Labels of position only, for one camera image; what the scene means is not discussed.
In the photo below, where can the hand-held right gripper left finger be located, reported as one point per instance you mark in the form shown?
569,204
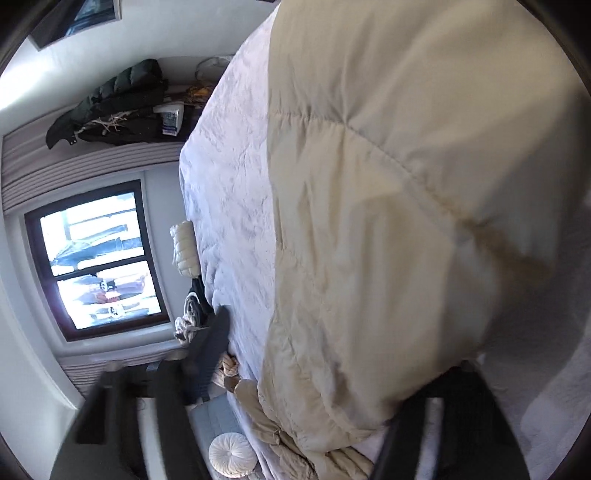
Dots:
210,344

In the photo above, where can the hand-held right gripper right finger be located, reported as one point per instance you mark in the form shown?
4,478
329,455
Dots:
415,415

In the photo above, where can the beige puffer coat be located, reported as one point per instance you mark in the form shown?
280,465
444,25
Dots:
369,230

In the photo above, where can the dark clothes pile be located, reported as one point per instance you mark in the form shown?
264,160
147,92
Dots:
198,300

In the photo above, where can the grey padded chair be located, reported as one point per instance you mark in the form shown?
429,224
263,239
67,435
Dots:
217,415

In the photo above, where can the cream puffer jacket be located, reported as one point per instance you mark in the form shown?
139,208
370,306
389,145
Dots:
185,249

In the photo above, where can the white round pleated cushion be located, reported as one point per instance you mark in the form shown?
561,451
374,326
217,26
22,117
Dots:
232,456

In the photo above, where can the dark framed window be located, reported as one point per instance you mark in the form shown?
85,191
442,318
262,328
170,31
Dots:
99,261

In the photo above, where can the lavender bed blanket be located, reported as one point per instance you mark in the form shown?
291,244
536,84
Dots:
231,184

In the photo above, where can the white printed box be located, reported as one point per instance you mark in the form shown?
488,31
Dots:
171,119

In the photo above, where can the black puffer jacket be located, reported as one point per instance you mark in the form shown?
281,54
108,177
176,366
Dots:
115,99

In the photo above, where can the dark framed wall picture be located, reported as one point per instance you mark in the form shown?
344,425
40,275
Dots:
76,21

